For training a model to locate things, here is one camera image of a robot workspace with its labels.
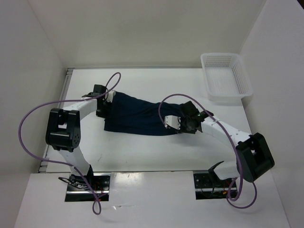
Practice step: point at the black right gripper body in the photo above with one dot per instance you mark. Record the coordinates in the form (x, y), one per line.
(185, 127)

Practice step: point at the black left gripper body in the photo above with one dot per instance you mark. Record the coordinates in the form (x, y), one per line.
(104, 112)

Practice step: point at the navy blue shorts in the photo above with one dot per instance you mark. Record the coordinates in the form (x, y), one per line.
(135, 116)

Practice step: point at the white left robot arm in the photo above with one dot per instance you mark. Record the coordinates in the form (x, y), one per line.
(64, 132)

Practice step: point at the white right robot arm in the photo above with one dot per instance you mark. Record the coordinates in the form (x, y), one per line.
(253, 156)

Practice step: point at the white plastic laundry basket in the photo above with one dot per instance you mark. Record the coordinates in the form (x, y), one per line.
(225, 76)

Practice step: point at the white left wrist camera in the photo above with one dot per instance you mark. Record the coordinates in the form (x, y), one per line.
(109, 96)

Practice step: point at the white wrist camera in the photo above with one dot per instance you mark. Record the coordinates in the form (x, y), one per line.
(172, 121)
(109, 96)

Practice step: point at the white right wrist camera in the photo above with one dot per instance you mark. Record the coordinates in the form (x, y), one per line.
(172, 121)

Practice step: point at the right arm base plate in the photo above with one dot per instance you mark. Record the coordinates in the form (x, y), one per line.
(206, 188)

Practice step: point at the aluminium table edge rail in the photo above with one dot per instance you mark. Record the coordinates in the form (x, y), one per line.
(53, 122)

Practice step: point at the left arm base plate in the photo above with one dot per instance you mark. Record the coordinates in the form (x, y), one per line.
(79, 192)

